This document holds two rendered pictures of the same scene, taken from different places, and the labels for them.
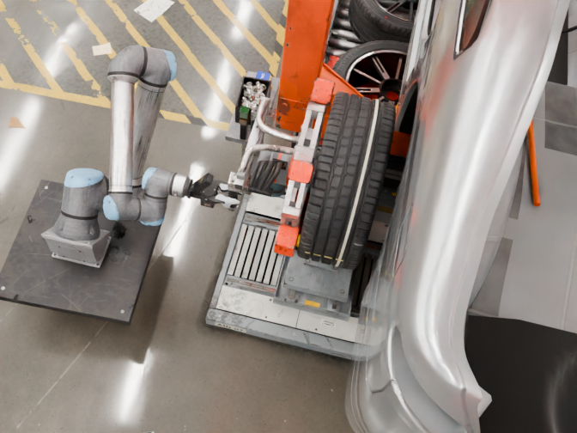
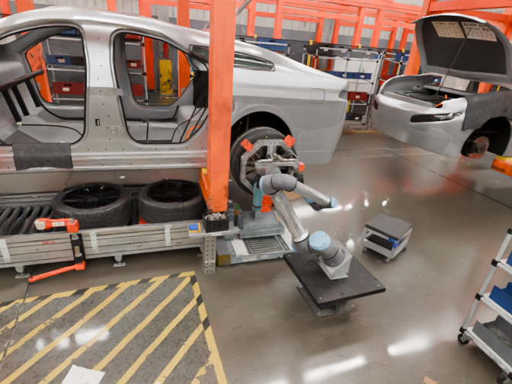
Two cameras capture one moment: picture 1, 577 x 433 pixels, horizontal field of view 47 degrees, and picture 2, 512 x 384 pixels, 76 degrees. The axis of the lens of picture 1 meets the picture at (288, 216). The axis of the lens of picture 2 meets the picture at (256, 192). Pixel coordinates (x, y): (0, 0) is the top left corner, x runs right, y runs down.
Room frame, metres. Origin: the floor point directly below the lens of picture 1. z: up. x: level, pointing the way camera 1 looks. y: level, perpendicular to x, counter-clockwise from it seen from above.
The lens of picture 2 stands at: (2.70, 2.58, 1.94)
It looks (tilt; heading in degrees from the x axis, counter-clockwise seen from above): 25 degrees down; 246
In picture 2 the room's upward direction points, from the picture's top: 5 degrees clockwise
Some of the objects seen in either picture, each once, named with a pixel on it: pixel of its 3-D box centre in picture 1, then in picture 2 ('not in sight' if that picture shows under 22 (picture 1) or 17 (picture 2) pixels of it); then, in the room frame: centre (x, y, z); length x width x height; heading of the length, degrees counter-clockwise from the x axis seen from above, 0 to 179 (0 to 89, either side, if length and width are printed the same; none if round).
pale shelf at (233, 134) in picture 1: (253, 108); (212, 229); (2.06, 0.26, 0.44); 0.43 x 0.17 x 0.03; 176
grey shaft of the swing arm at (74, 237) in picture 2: not in sight; (76, 243); (3.14, -0.01, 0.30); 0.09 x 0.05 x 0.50; 176
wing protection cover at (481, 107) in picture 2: not in sight; (485, 109); (-1.61, -0.23, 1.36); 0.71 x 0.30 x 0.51; 176
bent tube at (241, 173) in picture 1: (269, 157); (285, 153); (1.37, 0.10, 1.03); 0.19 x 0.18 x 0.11; 86
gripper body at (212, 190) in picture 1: (202, 192); not in sight; (1.31, 0.34, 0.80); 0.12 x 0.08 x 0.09; 86
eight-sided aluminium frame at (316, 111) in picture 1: (302, 171); (268, 168); (1.46, -0.02, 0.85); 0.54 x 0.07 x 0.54; 176
